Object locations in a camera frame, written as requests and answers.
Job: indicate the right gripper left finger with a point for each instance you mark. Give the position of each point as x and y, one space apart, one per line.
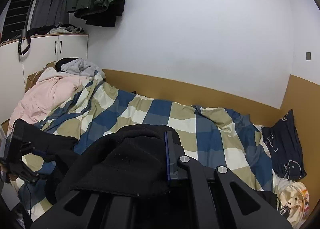
87 210

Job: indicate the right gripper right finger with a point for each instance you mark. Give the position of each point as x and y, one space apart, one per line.
221 199

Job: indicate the black fleece jacket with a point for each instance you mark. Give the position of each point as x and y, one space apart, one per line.
131 161

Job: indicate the clothes pile on cabinet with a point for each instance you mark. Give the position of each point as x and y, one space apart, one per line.
52 29

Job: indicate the pink blanket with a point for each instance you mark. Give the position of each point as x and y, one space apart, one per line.
51 90

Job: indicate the cardboard box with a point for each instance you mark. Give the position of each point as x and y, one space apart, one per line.
32 79

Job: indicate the printed tote bag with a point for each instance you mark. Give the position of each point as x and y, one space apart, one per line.
293 203

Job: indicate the white cabinet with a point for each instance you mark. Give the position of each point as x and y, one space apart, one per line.
42 50

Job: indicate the grey garment on pile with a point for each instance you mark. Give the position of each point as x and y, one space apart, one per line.
82 67

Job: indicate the dark navy pillow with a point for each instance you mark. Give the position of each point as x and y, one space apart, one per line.
285 149

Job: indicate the grey curtain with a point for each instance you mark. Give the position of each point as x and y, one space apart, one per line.
49 12

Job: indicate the grey wall switch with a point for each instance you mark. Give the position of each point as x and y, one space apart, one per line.
308 56

